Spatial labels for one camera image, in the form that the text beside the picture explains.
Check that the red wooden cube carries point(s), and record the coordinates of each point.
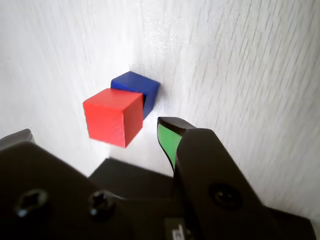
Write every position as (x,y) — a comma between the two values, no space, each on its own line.
(110,120)

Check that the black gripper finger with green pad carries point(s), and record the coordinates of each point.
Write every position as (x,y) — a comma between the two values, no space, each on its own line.
(167,138)

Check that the blue wooden cube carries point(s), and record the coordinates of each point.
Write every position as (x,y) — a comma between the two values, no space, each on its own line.
(140,83)

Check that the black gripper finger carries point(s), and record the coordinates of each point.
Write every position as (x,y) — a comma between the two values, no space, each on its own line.
(207,170)

